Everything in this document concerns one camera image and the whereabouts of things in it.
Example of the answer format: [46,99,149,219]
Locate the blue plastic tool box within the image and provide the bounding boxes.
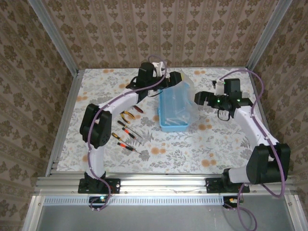
[157,69,201,132]

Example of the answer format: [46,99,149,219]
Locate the yellow handled pliers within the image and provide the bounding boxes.
[119,110,136,125]

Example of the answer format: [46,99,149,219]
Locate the long black yellow screwdriver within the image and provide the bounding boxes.
[117,120,143,139]

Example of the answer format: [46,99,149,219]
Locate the red black screwdriver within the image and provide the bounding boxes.
[122,127,143,145]
[116,141,140,154]

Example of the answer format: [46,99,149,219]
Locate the floral table cloth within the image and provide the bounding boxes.
[57,68,279,175]

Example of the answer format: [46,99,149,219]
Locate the black right controller board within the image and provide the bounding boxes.
[222,196,241,209]

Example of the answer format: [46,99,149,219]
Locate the black controller board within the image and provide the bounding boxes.
[222,196,241,209]
[89,196,108,209]

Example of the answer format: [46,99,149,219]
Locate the grey metal panel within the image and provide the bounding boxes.
[23,194,308,231]

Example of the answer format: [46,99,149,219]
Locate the black left controller board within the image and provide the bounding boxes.
[89,196,108,209]

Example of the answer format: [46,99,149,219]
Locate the aluminium right side rail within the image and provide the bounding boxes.
[247,68,284,176]

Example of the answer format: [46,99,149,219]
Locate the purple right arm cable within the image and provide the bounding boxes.
[219,69,287,231]

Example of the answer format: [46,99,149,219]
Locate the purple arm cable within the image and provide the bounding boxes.
[86,55,168,212]
[219,69,287,231]

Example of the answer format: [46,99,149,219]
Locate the aluminium right frame post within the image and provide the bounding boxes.
[246,0,293,70]

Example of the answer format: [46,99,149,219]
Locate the aluminium frame post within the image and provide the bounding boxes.
[27,0,79,75]
[246,0,293,70]

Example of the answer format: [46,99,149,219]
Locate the aluminium left side rail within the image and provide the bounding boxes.
[45,69,85,178]

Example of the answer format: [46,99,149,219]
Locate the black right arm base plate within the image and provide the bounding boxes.
[205,177,250,194]

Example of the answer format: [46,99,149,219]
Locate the aluminium front frame rail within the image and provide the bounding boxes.
[33,175,298,195]

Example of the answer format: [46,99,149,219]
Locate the aluminium left frame post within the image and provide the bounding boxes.
[27,0,79,75]

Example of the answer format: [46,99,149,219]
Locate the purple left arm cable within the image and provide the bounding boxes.
[86,55,168,212]

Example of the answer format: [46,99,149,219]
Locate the slotted grey cable duct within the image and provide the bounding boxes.
[43,196,226,206]

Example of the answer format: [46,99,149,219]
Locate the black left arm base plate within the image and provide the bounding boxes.
[78,178,121,194]

